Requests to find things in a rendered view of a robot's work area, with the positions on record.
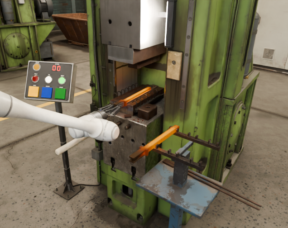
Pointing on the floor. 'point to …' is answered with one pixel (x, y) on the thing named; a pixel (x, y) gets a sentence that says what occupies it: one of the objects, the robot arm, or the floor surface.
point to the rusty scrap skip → (74, 27)
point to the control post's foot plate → (63, 189)
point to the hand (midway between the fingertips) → (119, 105)
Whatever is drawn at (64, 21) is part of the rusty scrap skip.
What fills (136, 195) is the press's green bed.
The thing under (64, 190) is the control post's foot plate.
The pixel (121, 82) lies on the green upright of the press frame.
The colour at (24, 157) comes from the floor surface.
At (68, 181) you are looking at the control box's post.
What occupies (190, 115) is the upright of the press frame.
